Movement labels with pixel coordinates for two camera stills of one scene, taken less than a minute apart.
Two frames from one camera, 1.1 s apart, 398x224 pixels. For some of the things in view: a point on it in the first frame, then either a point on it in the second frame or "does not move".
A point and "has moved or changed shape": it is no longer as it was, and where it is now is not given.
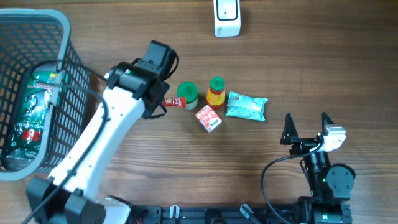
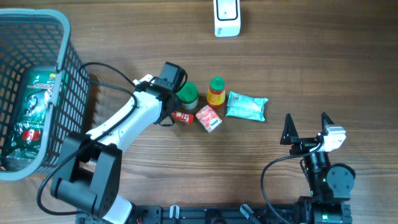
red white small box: [209, 118] does not move
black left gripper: [153, 108] → [178, 104]
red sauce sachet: [176, 101] has moved or changed shape
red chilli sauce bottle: [216, 94] does not move
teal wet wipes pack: [246, 107] does not move
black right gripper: [290, 137] does not move
